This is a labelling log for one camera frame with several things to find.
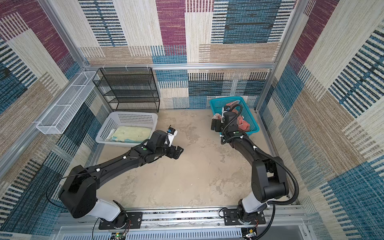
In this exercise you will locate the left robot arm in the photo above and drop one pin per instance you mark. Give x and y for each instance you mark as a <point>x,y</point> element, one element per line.
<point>79,192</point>

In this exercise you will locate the pink red towel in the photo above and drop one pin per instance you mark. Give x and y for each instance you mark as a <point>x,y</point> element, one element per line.
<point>243,123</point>

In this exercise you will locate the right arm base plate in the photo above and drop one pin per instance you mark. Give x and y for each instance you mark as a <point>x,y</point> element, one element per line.
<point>234,217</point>

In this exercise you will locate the black wire shelf rack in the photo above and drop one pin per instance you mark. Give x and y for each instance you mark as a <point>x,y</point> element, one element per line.
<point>128,89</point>

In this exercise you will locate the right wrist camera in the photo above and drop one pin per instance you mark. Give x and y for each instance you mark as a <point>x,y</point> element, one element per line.
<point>224,110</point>

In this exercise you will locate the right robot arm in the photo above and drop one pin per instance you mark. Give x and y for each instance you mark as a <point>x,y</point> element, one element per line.
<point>268,180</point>

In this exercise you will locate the white plastic basket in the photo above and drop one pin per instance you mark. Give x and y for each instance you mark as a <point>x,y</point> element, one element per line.
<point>132,119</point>

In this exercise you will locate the teal plastic basket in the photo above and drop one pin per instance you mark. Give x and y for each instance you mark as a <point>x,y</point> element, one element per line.
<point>218,103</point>

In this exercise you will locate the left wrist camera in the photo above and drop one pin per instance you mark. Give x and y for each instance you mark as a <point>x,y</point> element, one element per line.
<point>171,134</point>

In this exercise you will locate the yellow green towel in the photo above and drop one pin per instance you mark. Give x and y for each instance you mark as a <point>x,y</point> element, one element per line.
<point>127,134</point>

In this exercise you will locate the white wire wall basket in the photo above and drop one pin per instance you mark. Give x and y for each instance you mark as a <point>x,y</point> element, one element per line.
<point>59,116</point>

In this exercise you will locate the aluminium front rail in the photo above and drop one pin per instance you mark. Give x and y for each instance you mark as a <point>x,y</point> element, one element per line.
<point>156,218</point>

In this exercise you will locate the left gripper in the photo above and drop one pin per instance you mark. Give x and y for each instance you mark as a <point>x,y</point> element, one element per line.
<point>176,155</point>

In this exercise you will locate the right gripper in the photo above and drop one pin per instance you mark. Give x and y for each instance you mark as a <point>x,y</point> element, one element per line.
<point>218,121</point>

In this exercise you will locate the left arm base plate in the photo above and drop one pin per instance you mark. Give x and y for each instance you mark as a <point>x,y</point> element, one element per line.
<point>124,221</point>

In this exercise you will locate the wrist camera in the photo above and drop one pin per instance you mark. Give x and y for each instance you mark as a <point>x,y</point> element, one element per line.
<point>224,110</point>
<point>171,134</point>

